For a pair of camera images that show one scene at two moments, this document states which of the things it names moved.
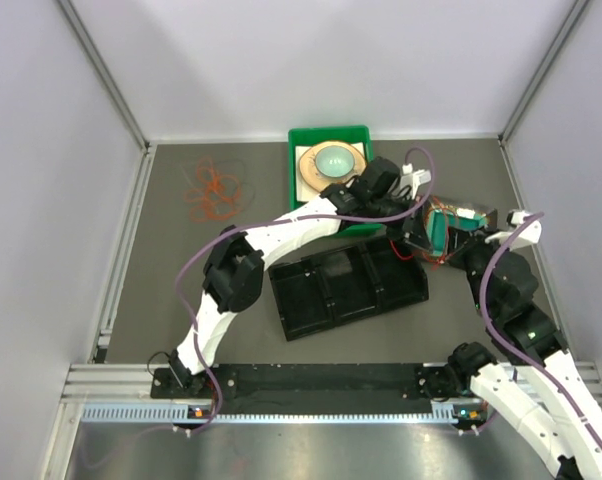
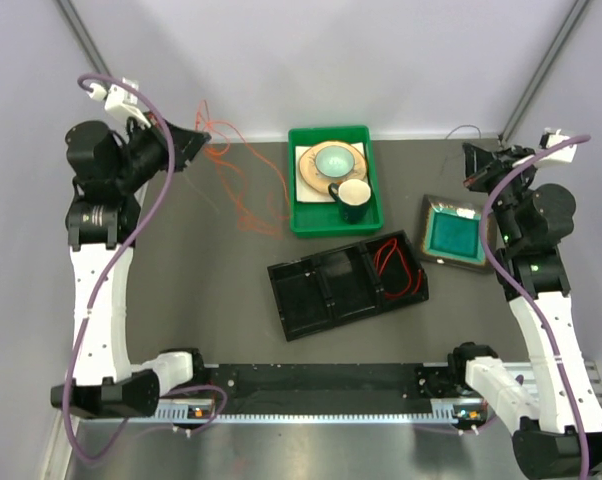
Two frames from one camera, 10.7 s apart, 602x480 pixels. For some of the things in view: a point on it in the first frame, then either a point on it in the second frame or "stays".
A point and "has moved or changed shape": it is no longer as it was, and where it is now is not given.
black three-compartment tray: [331, 288] stays
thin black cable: [244, 178] has moved or changed shape
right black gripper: [461, 242] -> [482, 167]
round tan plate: [318, 181] stays
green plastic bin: [328, 134] stays
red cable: [427, 256] -> [382, 256]
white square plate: [305, 192] stays
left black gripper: [414, 228] -> [186, 144]
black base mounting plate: [302, 383] stays
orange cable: [219, 197] -> [256, 182]
